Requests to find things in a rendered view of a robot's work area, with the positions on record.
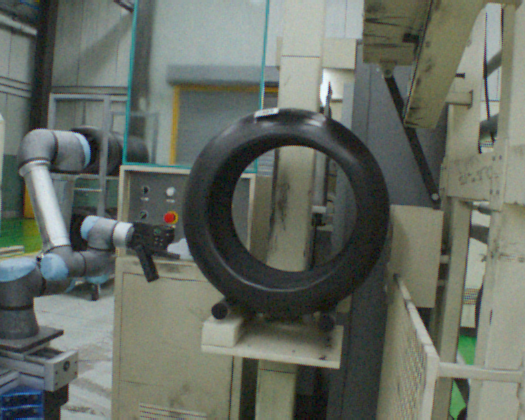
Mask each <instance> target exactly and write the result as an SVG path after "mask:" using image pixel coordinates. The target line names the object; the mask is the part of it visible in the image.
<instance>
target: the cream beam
mask: <svg viewBox="0 0 525 420"><path fill-rule="evenodd" d="M363 5H364V8H363V10H364V12H362V16H361V17H363V32H361V36H362V38H361V42H363V48H362V54H361V56H362V59H363V63H368V64H379V60H398V63H397V65H400V66H413V63H414V60H413V59H414V56H413V55H412V51H413V49H414V43H402V40H403V37H404V35H405V33H409V34H410V35H416V36H417V35H419V34H420V31H421V28H420V26H422V24H423V20H424V17H425V11H426V9H427V6H428V5H429V0H363Z"/></svg>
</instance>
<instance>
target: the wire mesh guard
mask: <svg viewBox="0 0 525 420"><path fill-rule="evenodd" d="M393 278H394V281H395V283H396V288H395V298H394V305H390V304H388V314H387V325H386V336H385V345H384V349H383V357H382V368H381V378H380V389H379V399H378V406H377V409H376V420H391V419H392V420H393V419H394V420H400V416H401V420H403V418H404V420H412V418H413V420H414V419H415V420H417V418H418V410H419V420H430V419H431V412H432V409H433V400H434V390H435V381H436V374H437V371H438V367H439V356H438V354H437V353H436V351H435V347H434V345H433V344H432V342H431V340H430V336H429V335H428V333H427V331H426V329H425V327H424V325H423V322H422V320H421V318H420V316H419V314H418V313H417V311H416V307H415V305H414V303H413V302H412V300H411V298H410V296H409V294H408V293H409V292H408V289H407V288H406V286H405V284H404V282H403V280H402V278H401V276H400V274H396V273H394V276H393ZM400 305H401V306H400ZM404 306H405V307H404ZM401 308H402V309H401ZM402 312H403V313H402ZM399 316H400V317H399ZM405 316H406V318H405ZM400 319H401V320H400ZM408 319H409V322H408ZM403 321H404V323H403ZM401 322H402V324H401ZM406 322H407V325H406ZM397 324H398V325H397ZM411 326H412V329H413V330H411ZM404 327H405V329H404ZM409 327H410V330H409ZM399 330H400V331H399ZM407 331H408V332H407ZM405 332H406V335H405ZM399 333H400V334H399ZM411 335H412V340H411ZM413 336H414V342H413ZM397 337H398V338H397ZM400 337H401V338H400ZM403 337H404V339H403ZM408 337H409V339H410V341H408ZM415 338H416V345H415ZM406 340H407V341H406ZM417 341H418V346H419V354H418V346H417ZM404 343H405V346H404ZM408 346H409V349H408ZM410 346H411V351H410ZM399 347H400V349H399ZM412 347H413V352H412ZM406 348H407V352H405V350H406ZM402 349H403V350H402ZM396 351H397V352H396ZM414 351H415V355H414ZM400 352H401V353H400ZM420 352H421V361H420ZM397 354H398V355H397ZM403 354H404V356H403ZM407 356H408V361H407ZM409 356H410V361H409ZM411 356H412V357H411ZM417 356H418V357H417ZM423 356H424V359H423ZM415 357H416V359H415ZM398 358H399V359H398ZM413 359H414V360H413ZM403 360H404V364H403ZM422 360H423V362H422ZM424 360H425V363H426V366H425V376H424V375H423V366H424ZM395 361H396V362H395ZM405 361H406V362H405ZM414 361H415V368H414ZM417 361H418V364H417ZM399 363H400V365H399ZM396 365H397V366H396ZM401 365H402V366H401ZM421 365H422V369H421ZM406 366H407V371H406ZM416 366H417V373H416ZM410 367H411V369H412V375H411V369H410ZM419 367H420V371H421V380H420V384H419V379H420V371H419ZM393 368H394V369H393ZM397 368H398V370H397ZM404 368H405V370H404ZM394 371H395V372H394ZM402 371H403V374H402ZM413 371H414V379H413ZM418 372H419V375H418ZM398 373H399V375H398ZM395 375H396V376H395ZM407 376H408V377H409V382H408V379H407ZM415 376H416V382H417V391H416V384H415ZM392 378H393V379H392ZM396 378H397V380H396ZM398 378H399V380H398ZM403 378H404V382H403ZM405 378H406V381H405ZM417 378H418V379H417ZM422 379H424V381H423V390H422ZM410 380H411V385H410ZM393 381H394V382H393ZM401 381H402V383H401ZM396 383H397V385H396ZM405 386H406V391H405ZM412 386H413V389H412ZM414 386H415V387H414ZM394 388H395V390H394ZM397 388H398V391H397ZM402 388H403V392H402ZM407 388H408V392H407ZM409 389H410V390H409ZM418 389H420V390H419V399H420V396H421V401H420V407H419V400H418ZM411 391H412V395H411ZM392 392H393V393H392ZM413 392H414V394H413ZM395 393H396V395H395ZM398 394H399V397H398ZM392 395H393V396H392ZM404 396H405V401H404ZM412 396H413V402H412ZM402 397H403V400H402ZM415 397H416V401H415ZM396 398H397V401H396ZM408 398H409V401H410V408H409V404H408ZM393 399H394V400H393ZM400 400H401V402H400ZM390 402H391V403H390ZM414 402H415V409H414ZM394 403H395V405H394ZM417 403H418V404H417ZM397 404H398V407H397ZM391 405H392V406H391ZM411 405H412V413H411ZM401 407H402V411H401ZM405 407H406V410H407V414H406V412H405ZM416 407H417V410H416ZM395 408H396V410H395ZM388 409H389V410H388ZM392 409H393V411H392ZM397 410H398V414H397ZM403 410H404V411H403ZM415 410H416V415H415ZM389 411H390V412H389ZM399 411H400V412H399ZM413 412H414V415H413ZM393 413H394V415H393ZM395 414H396V417H395ZM408 414H409V418H408ZM390 415H391V416H390ZM402 415H403V417H402Z"/></svg>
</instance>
